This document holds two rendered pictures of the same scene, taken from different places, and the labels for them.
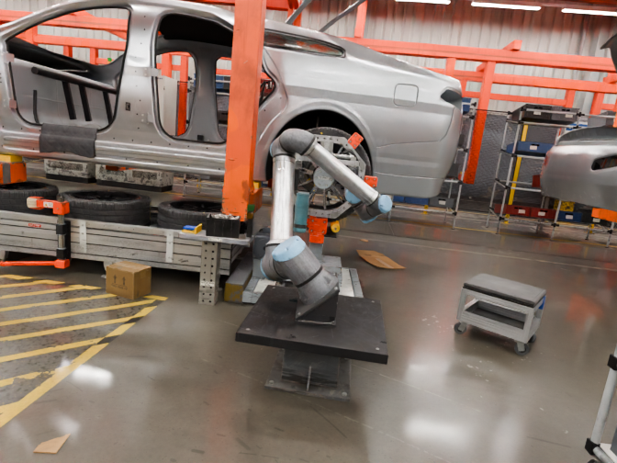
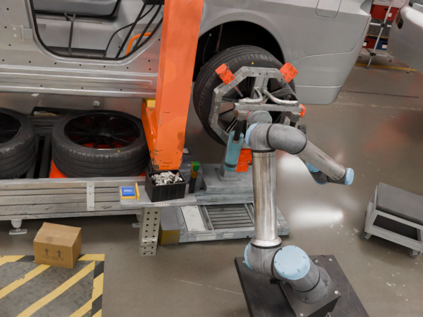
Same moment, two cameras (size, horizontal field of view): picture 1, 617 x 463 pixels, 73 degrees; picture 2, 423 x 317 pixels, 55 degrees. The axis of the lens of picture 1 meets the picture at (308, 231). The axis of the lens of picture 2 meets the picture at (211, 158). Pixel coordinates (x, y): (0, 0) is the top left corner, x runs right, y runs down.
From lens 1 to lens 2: 146 cm
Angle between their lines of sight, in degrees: 28
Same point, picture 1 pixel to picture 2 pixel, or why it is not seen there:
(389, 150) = (304, 61)
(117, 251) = (28, 208)
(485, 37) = not seen: outside the picture
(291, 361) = not seen: outside the picture
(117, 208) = (9, 155)
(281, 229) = (270, 230)
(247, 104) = (187, 51)
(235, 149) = (172, 100)
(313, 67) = not seen: outside the picture
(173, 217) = (84, 160)
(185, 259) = (109, 205)
